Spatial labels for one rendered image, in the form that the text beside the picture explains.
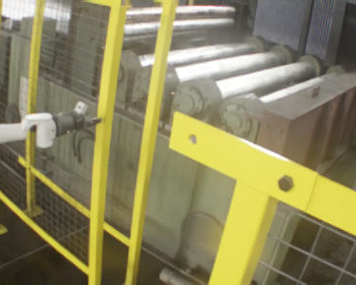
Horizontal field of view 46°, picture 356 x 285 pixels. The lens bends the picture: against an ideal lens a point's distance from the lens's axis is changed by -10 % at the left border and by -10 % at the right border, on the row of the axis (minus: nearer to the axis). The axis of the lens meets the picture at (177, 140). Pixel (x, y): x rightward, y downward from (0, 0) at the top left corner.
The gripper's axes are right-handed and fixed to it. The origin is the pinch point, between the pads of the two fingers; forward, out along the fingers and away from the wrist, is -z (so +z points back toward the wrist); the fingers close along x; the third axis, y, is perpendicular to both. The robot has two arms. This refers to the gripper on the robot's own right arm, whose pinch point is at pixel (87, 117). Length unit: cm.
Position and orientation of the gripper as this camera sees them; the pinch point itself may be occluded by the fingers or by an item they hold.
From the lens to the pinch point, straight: 190.9
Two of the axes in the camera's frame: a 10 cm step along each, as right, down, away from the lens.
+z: -6.2, 2.3, -7.5
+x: -7.7, -3.7, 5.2
